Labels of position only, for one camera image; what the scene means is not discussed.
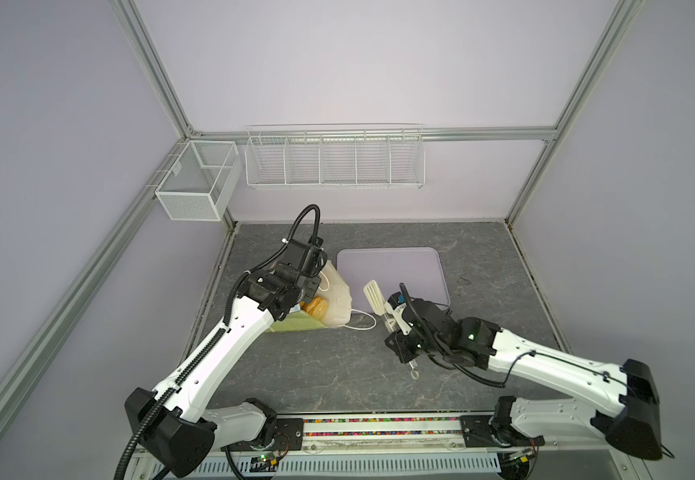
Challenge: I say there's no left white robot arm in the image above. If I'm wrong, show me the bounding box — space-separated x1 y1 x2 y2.
113 220 327 479

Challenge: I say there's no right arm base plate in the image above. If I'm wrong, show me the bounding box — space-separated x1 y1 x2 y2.
459 415 545 448

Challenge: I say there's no yellow fake bread in bag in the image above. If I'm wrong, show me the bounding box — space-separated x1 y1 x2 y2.
300 296 329 321

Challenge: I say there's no lavender plastic tray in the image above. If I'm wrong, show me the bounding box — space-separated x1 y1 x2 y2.
336 247 451 312

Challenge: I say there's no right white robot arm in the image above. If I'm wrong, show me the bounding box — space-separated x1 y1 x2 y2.
365 283 673 461

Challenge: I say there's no long white wire rack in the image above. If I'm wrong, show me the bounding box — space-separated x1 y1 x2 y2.
245 124 427 189

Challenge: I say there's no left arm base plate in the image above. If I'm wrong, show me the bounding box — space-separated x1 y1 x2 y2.
245 417 304 451

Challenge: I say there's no green paper gift bag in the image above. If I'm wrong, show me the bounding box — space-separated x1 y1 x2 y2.
267 260 377 333

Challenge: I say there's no small white mesh basket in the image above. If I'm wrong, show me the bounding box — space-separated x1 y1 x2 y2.
155 140 242 222

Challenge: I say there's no white vented cable duct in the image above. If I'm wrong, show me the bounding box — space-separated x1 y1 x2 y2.
202 453 503 479

